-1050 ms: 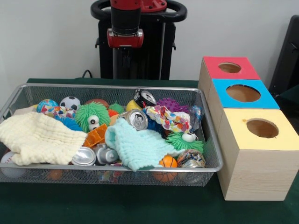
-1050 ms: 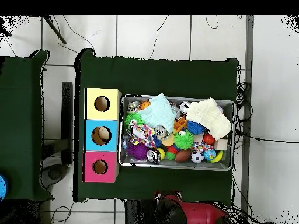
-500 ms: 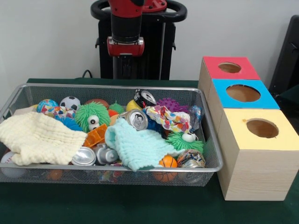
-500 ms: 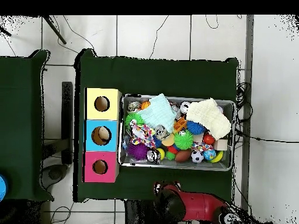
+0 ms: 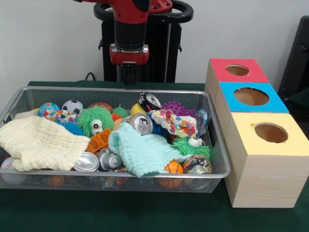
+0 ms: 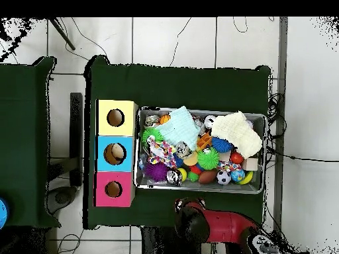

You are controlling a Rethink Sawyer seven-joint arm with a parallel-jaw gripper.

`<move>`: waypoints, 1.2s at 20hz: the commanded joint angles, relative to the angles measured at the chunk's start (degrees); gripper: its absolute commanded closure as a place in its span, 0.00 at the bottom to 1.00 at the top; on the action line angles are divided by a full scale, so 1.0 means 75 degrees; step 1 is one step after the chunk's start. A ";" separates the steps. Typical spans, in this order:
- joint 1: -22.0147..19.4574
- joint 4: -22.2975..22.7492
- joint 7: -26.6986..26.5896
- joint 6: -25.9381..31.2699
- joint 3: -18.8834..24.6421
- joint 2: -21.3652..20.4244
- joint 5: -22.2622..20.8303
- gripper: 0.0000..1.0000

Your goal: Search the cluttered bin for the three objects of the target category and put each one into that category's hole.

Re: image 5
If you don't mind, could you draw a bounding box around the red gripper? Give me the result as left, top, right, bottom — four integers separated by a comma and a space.
110, 43, 150, 85

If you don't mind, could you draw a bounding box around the black and silver drink can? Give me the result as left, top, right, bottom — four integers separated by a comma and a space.
138, 92, 163, 112

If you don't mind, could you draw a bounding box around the clear plastic packet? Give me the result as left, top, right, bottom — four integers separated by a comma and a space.
195, 109, 211, 136

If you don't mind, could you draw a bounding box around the wooden box with three holes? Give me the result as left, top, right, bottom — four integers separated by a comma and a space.
204, 58, 309, 209

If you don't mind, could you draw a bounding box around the large green puffer toy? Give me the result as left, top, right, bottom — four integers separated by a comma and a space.
77, 107, 115, 138

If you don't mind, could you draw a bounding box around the black and white soccer ball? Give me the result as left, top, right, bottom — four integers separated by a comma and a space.
61, 100, 84, 115

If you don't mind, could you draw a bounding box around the orange plastic toy crate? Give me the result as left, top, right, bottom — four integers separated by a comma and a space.
85, 128, 112, 153

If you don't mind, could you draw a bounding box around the mint green knitted cloth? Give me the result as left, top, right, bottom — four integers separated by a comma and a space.
108, 122, 193, 178

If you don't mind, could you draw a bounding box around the globe print ball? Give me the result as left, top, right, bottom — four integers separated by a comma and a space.
38, 102, 61, 118

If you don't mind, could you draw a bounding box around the small green puffer toy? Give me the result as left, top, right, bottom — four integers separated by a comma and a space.
171, 136, 211, 156

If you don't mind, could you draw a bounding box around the small orange basketball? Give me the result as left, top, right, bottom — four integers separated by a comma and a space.
164, 160, 184, 174

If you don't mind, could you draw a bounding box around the cream knitted cloth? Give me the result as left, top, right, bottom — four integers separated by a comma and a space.
0, 115, 91, 172

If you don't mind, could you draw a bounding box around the dark green table cloth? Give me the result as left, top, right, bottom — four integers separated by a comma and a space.
0, 81, 309, 232

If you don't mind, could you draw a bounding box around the black upright panel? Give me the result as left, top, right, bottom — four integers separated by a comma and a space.
277, 15, 309, 99

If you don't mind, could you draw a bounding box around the dark green side cloth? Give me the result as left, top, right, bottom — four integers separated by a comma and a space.
283, 87, 309, 138

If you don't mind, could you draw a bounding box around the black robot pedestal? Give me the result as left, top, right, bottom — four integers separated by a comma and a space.
93, 0, 194, 83

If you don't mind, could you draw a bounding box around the silver wire mesh bin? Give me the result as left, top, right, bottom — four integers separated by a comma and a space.
0, 86, 231, 194

